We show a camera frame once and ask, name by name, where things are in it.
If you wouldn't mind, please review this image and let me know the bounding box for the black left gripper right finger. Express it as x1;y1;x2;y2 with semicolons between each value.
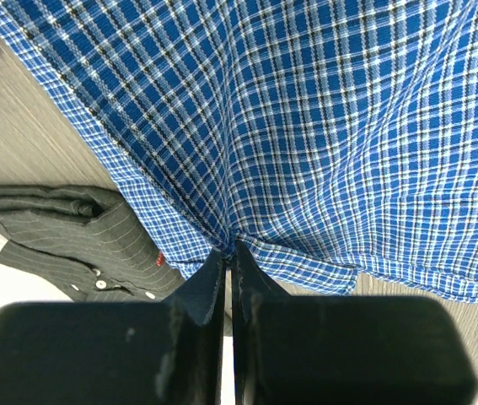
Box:
231;242;478;404

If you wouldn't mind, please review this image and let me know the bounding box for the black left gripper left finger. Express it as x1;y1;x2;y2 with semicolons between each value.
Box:
0;251;225;404

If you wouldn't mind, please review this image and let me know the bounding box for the blue plaid long sleeve shirt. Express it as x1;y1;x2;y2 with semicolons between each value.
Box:
0;1;478;303

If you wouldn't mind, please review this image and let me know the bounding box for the folded dark grey shirt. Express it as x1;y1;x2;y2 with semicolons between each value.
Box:
0;186;185;302

